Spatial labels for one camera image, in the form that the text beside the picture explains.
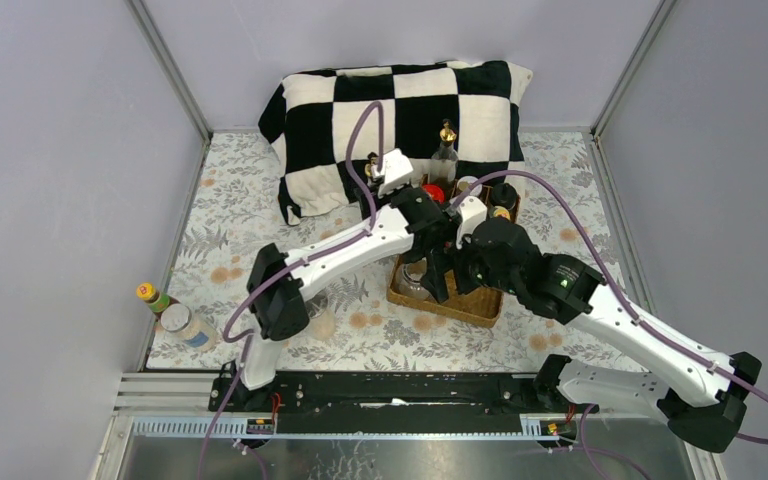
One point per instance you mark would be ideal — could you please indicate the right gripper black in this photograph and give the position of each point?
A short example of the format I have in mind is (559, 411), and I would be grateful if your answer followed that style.
(434, 279)

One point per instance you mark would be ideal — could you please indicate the glass jar silver lid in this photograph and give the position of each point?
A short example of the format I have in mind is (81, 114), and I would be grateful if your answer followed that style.
(408, 280)

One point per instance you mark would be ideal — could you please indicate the red lid chili sauce jar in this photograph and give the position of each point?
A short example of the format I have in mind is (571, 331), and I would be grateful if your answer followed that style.
(435, 192)

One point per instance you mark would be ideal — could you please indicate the white lid brown sauce jar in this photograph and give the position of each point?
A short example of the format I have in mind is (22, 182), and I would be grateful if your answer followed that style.
(468, 184)

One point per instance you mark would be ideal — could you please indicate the woven wicker tray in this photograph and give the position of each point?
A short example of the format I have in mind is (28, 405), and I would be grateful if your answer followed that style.
(481, 307)

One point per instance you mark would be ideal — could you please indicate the glass cruet gold spout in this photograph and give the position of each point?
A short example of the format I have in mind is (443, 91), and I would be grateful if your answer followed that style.
(443, 162)

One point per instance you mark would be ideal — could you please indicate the black cap shaker bottle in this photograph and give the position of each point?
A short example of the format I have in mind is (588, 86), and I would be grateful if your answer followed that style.
(503, 195)

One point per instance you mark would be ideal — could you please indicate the reflected jar white lid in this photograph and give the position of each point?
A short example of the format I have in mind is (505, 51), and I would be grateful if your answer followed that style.
(189, 327)

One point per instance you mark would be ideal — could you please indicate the reflected green bottle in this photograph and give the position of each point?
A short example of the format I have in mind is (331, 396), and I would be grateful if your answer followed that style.
(155, 300)

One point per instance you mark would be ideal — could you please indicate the green bottle yellow cap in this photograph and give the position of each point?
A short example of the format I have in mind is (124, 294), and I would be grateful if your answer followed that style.
(500, 212)

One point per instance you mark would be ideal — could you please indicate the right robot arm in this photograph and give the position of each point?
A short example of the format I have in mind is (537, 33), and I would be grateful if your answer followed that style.
(694, 390)

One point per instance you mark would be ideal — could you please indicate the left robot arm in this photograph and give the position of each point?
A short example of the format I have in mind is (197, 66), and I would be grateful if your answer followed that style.
(280, 284)

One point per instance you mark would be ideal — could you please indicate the black white checkered pillow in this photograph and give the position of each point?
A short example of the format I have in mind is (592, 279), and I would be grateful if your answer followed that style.
(316, 119)

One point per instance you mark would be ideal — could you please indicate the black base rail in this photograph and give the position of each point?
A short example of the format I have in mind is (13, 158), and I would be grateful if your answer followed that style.
(306, 402)

